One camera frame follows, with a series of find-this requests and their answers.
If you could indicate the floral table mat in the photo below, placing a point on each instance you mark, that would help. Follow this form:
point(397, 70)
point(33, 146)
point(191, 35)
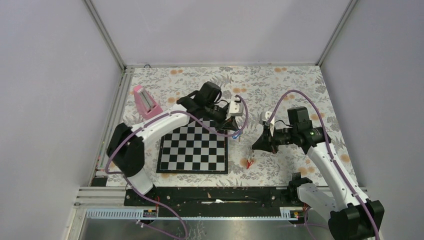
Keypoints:
point(263, 88)

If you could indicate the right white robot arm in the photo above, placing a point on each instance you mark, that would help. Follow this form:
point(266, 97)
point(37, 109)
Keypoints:
point(349, 212)

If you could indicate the black white chessboard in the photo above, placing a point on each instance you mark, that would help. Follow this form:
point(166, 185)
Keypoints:
point(192, 149)

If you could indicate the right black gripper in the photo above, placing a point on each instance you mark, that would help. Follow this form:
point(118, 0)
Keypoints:
point(266, 142)

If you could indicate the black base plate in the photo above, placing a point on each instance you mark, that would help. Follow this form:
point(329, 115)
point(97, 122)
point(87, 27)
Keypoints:
point(218, 202)

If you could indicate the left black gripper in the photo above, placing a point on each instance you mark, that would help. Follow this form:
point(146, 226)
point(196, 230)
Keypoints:
point(229, 125)

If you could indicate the keyring with red fob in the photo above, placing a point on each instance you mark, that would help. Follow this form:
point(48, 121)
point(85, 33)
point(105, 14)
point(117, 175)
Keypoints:
point(250, 160)

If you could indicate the pink metronome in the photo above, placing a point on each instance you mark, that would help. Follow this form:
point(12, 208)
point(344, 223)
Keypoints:
point(145, 104)

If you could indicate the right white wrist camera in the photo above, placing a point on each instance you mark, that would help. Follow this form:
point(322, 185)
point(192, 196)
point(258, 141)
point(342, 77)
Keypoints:
point(267, 120)

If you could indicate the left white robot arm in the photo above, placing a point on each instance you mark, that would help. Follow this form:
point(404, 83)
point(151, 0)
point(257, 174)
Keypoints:
point(126, 148)

